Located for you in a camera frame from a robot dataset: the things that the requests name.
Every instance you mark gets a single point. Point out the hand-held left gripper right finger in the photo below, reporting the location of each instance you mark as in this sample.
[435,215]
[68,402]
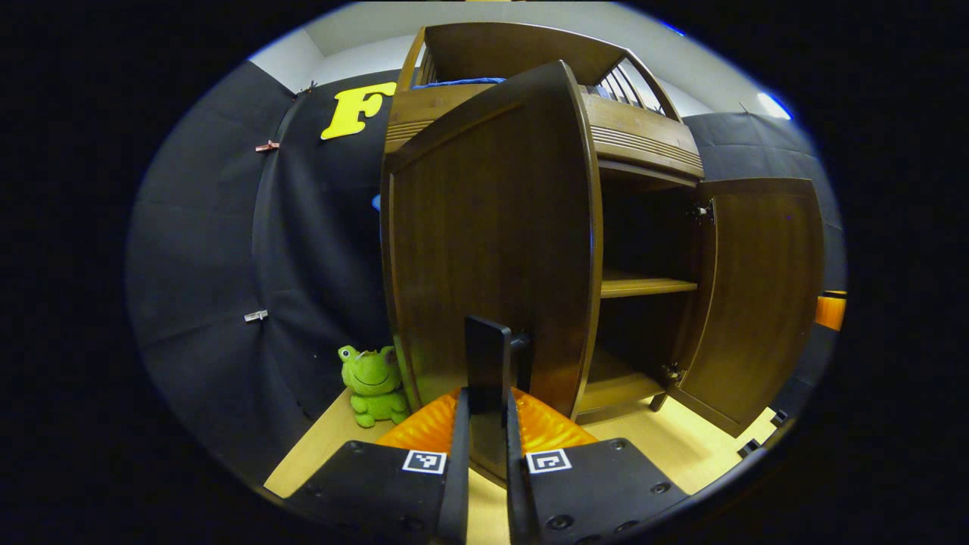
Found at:
[598,484]

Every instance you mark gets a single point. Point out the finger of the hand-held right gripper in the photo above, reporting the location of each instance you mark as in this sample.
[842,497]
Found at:
[830,310]

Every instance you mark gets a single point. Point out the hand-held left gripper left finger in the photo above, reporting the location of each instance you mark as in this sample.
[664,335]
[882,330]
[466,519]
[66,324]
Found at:
[378,484]

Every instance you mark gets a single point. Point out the wooden shoe cabinet door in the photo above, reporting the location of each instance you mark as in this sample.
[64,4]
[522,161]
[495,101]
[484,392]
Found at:
[492,227]
[757,288]

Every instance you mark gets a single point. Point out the wooden double-door shoe cabinet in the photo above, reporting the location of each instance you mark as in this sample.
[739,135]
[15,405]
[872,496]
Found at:
[643,130]

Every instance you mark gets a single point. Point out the green frog plush toy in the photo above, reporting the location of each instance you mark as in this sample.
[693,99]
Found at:
[372,378]

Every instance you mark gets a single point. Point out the white clip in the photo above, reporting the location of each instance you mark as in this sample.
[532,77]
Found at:
[256,316]

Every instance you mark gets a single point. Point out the red clip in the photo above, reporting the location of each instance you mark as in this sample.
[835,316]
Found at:
[266,146]

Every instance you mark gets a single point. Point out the blue folded towel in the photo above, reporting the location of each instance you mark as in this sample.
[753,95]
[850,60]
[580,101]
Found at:
[462,81]

